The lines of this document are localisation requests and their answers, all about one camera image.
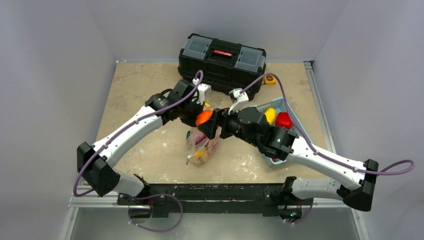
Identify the clear zip top bag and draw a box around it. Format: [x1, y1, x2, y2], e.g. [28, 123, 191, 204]
[184, 127, 219, 166]

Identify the yellow mango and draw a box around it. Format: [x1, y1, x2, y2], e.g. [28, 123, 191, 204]
[264, 107, 278, 125]

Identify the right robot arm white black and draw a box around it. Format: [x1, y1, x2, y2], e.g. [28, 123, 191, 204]
[195, 107, 379, 212]

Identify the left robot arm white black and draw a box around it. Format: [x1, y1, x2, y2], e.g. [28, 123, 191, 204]
[73, 78, 212, 205]

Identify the red bell pepper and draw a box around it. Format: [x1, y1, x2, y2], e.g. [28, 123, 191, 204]
[274, 112, 293, 130]

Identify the yellow tape measure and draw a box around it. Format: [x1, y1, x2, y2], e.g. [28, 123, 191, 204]
[263, 74, 277, 85]

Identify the black plastic toolbox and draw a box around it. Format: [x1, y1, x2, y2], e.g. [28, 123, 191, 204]
[177, 33, 267, 95]

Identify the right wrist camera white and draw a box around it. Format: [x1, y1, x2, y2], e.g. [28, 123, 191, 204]
[228, 88, 249, 115]

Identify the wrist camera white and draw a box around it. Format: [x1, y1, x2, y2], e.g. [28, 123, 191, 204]
[191, 83, 212, 105]
[228, 88, 249, 115]

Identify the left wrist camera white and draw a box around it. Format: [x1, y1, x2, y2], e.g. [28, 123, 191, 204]
[191, 83, 212, 105]

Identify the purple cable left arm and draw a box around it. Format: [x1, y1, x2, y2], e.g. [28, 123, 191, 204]
[72, 69, 205, 198]

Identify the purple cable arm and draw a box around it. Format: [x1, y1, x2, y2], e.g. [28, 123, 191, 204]
[240, 73, 416, 176]
[72, 69, 205, 198]

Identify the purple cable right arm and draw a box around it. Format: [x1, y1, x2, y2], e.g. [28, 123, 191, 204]
[240, 73, 416, 176]

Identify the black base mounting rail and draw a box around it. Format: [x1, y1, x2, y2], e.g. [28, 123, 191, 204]
[117, 183, 313, 219]

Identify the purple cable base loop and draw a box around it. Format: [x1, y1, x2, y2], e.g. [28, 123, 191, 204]
[127, 193, 184, 233]

